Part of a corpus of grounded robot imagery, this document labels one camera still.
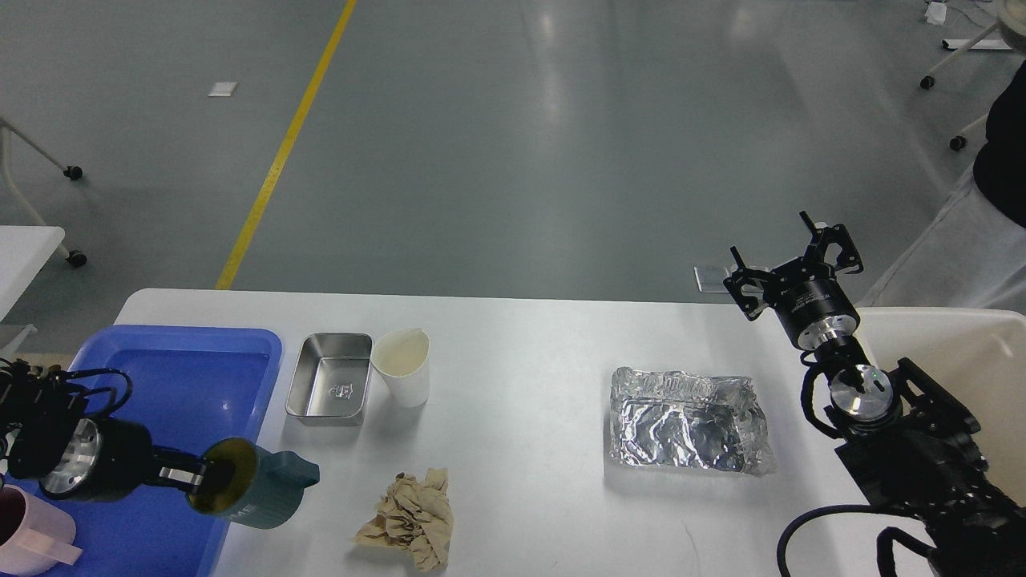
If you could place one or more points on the clear floor plate left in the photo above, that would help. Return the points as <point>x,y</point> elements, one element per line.
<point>711,278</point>

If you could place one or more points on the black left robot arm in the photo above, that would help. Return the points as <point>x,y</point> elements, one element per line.
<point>59,430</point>

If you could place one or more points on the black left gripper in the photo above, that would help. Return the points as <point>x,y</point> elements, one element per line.
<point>106,459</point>

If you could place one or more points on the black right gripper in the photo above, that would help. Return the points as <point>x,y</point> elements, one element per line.
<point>805,294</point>

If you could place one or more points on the blue plastic tray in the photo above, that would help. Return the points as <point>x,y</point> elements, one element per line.
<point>192,386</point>

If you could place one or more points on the crumpled brown paper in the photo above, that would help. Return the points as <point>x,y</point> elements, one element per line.
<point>414,515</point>

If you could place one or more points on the wheeled stand left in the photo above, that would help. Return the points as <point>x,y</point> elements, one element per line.
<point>28,201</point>

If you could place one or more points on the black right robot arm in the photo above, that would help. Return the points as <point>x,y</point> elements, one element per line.
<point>906,441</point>

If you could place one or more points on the white plastic bin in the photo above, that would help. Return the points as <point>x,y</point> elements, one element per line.
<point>978,355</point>

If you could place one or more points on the white side table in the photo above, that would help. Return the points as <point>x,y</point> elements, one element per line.
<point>24,251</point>

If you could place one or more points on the teal mug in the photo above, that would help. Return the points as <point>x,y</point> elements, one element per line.
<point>252,486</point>

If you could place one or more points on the stainless steel rectangular container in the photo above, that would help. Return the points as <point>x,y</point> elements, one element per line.
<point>331,380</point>

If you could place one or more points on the white paper cup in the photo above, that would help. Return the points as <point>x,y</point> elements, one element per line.
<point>401,359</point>

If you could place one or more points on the white paper on floor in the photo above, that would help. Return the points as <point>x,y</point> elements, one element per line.
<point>222,89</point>

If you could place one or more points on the crumpled aluminium foil tray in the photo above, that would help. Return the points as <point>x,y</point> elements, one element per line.
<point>681,421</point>

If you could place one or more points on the pink mug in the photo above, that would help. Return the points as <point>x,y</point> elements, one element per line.
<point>35,535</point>

